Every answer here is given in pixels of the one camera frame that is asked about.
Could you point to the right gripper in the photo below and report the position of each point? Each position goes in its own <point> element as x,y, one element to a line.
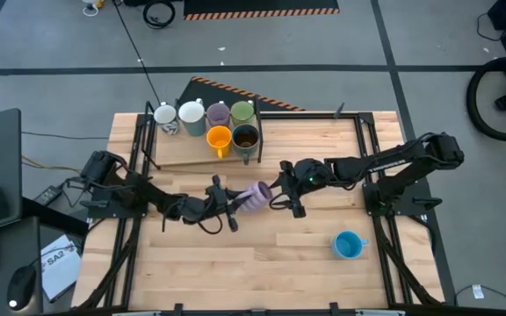
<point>310,177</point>

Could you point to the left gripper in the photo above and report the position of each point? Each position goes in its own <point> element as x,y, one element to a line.
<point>200,207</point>

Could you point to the lavender bulbous ribbed mug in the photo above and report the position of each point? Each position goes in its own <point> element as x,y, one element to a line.
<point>257,195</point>

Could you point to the orange yellow mug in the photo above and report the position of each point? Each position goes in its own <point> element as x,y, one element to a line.
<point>219,137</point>

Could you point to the dark green speckled mug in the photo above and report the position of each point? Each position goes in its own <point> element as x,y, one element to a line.
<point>245,138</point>

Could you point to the light green mug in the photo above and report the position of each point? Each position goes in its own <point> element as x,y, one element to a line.
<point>242,112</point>

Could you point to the blue white leaf-pattern mug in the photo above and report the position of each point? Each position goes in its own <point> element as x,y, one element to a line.
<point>165,115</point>

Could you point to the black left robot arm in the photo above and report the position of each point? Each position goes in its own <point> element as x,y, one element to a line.
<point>147,195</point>

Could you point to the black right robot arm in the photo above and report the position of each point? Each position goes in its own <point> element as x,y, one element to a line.
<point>389,160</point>

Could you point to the light blue mug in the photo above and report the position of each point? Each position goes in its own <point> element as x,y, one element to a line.
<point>347,245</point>

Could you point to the triangular hazard-striped floor mat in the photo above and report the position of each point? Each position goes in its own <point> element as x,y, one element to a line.
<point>209,94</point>

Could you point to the white SA2 booklet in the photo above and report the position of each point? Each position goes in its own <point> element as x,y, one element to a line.
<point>59,267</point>

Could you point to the black power adapter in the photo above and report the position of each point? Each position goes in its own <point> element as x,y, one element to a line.
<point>47,195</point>

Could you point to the rectangular hazard-striped floor mat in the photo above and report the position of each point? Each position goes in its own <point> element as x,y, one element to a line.
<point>257,6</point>

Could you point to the white paper tag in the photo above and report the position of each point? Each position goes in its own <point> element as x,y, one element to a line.
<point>478,292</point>

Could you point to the black computer mouse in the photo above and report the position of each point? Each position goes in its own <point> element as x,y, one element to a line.
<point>20,285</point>

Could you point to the dark grey desk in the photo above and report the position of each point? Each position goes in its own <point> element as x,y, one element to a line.
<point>2,250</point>

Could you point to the wooden shelf black frame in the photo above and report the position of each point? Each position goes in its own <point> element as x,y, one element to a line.
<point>182,151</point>

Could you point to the black aluminium rig frame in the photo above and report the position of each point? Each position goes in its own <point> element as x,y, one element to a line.
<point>305,115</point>

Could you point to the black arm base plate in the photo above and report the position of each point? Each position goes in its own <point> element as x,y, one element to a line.
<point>406,210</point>
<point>103,213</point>

